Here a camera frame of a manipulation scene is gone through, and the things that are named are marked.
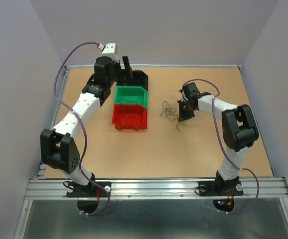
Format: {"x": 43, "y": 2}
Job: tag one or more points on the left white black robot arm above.
{"x": 58, "y": 147}

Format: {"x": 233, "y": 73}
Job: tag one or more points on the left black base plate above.
{"x": 75, "y": 190}

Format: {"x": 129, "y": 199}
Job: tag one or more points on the aluminium frame rail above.
{"x": 148, "y": 189}

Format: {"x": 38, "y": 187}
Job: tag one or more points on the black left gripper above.
{"x": 127, "y": 67}

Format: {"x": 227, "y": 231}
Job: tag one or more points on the red plastic bin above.
{"x": 129, "y": 117}

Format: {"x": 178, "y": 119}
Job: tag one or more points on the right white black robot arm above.
{"x": 235, "y": 128}

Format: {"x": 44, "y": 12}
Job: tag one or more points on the black plastic bin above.
{"x": 138, "y": 79}

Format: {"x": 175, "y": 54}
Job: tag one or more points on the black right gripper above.
{"x": 182, "y": 115}

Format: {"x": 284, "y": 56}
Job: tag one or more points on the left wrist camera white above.
{"x": 109, "y": 50}

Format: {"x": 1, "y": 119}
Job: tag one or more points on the green plastic bin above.
{"x": 131, "y": 95}

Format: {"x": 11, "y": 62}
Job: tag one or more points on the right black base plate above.
{"x": 217, "y": 189}

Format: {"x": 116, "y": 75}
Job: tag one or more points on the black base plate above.
{"x": 75, "y": 190}
{"x": 217, "y": 189}

